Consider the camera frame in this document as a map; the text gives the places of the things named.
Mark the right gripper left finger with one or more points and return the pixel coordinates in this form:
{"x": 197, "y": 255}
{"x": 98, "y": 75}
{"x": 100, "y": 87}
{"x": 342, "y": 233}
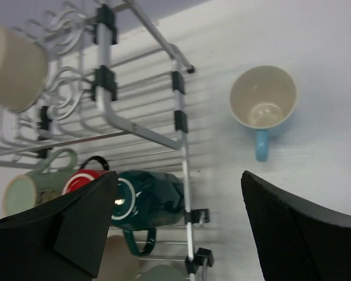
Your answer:
{"x": 62, "y": 239}

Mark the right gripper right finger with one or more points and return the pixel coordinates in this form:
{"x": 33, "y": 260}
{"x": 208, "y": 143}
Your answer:
{"x": 296, "y": 239}

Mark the beige tumbler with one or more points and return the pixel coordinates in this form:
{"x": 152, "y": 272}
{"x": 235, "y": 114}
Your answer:
{"x": 118, "y": 264}

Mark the light blue mug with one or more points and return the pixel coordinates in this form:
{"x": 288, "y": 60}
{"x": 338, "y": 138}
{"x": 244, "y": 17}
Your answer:
{"x": 263, "y": 100}

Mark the cream and brown cup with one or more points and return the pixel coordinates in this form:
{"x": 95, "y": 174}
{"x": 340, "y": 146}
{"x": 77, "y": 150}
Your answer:
{"x": 23, "y": 71}

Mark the red mug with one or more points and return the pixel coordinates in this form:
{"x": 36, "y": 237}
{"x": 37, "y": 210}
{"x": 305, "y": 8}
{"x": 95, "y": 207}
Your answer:
{"x": 84, "y": 176}

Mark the sage green mug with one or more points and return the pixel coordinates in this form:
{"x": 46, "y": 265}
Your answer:
{"x": 37, "y": 186}

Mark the dark green mug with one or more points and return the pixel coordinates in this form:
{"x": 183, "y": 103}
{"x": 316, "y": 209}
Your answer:
{"x": 145, "y": 201}

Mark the light green tumbler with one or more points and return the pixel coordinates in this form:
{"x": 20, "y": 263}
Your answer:
{"x": 162, "y": 273}

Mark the silver wire dish rack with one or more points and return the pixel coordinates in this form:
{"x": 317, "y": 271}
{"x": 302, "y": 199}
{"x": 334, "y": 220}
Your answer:
{"x": 116, "y": 89}

